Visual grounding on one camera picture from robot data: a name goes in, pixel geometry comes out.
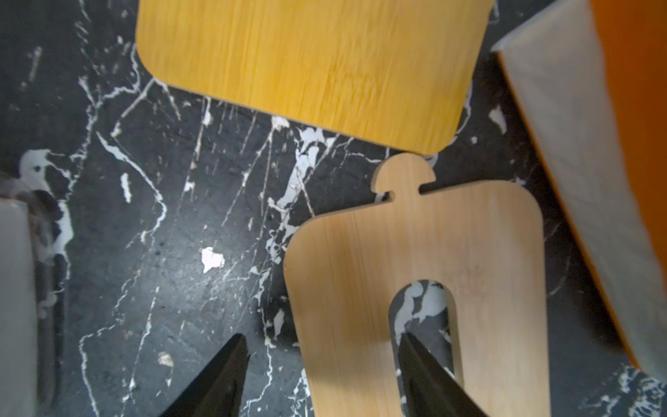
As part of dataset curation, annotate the orange tissue pack right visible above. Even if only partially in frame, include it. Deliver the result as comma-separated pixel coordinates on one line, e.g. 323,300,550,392
493,1,666,381

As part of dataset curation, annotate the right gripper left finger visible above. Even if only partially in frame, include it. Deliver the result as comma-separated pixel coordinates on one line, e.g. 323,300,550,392
160,334,249,417

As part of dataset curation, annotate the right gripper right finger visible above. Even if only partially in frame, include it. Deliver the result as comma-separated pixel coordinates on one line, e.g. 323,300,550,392
398,333,486,416

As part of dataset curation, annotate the clear plastic tissue box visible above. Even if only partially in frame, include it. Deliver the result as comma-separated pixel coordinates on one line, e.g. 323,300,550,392
1,174,58,416

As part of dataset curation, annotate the light wooden slotted lid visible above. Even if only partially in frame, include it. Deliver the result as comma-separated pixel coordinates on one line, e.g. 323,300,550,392
284,153,552,416

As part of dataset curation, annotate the yellow wooden slotted lid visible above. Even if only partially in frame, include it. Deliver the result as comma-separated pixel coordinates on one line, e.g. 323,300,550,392
135,0,493,156

